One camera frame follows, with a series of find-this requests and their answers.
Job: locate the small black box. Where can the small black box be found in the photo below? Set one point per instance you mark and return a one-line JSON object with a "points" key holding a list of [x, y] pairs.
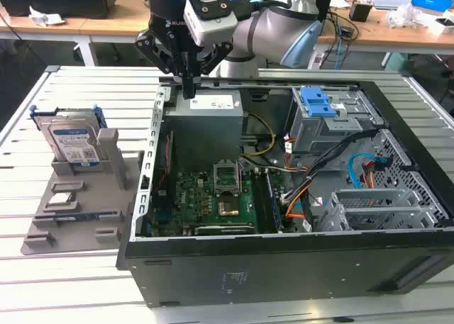
{"points": [[360, 12]]}

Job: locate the grey metal disk bay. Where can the grey metal disk bay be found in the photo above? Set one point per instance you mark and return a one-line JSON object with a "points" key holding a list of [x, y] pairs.
{"points": [[372, 200]]}

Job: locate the CPU socket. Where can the CPU socket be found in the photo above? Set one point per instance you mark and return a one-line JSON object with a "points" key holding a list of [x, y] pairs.
{"points": [[228, 207]]}

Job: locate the grey metal drive cage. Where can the grey metal drive cage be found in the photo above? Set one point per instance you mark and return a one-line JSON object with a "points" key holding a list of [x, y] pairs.
{"points": [[319, 132]]}

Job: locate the silver CPU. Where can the silver CPU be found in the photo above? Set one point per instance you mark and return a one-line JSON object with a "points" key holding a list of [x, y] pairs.
{"points": [[60, 199]]}

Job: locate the hard disk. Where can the hard disk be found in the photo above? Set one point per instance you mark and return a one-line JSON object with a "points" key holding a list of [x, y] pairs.
{"points": [[71, 139]]}

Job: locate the grey power supply unit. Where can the grey power supply unit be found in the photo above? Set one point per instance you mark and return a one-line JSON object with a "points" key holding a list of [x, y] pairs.
{"points": [[202, 132]]}

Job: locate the black RAM slot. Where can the black RAM slot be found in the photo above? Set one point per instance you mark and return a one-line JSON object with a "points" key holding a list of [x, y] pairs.
{"points": [[260, 200]]}

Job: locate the wooden desk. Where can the wooden desk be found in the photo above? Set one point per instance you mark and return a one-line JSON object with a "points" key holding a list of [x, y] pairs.
{"points": [[117, 22], [21, 28]]}

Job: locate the grey parts rack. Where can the grey parts rack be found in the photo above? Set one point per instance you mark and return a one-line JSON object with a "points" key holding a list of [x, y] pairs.
{"points": [[95, 196]]}

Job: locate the white power strip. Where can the white power strip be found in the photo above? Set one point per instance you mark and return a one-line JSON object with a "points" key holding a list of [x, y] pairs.
{"points": [[315, 60]]}

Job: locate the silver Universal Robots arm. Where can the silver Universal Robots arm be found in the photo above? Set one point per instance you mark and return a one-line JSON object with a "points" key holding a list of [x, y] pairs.
{"points": [[269, 22]]}

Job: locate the clear plastic wrap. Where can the clear plastic wrap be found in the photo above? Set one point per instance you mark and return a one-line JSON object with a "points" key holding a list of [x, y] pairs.
{"points": [[404, 15]]}

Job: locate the black graphics card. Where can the black graphics card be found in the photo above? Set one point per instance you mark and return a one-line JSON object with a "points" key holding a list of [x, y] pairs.
{"points": [[220, 229]]}

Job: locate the blue plastic drive latch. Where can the blue plastic drive latch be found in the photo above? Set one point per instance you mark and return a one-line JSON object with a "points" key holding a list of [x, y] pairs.
{"points": [[315, 104]]}

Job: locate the crumpled white paper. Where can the crumpled white paper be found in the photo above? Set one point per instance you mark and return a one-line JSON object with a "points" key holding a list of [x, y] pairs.
{"points": [[46, 17]]}

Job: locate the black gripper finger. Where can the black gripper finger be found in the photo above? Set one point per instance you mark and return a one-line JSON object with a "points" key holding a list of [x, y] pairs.
{"points": [[218, 56], [152, 47]]}

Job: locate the black open PC case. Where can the black open PC case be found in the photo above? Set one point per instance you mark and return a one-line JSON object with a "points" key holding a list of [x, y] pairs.
{"points": [[283, 274]]}

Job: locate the green motherboard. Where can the green motherboard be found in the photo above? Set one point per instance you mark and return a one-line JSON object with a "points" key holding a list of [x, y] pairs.
{"points": [[191, 203]]}

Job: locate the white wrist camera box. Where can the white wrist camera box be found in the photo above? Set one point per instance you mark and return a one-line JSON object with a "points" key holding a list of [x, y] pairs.
{"points": [[213, 26]]}

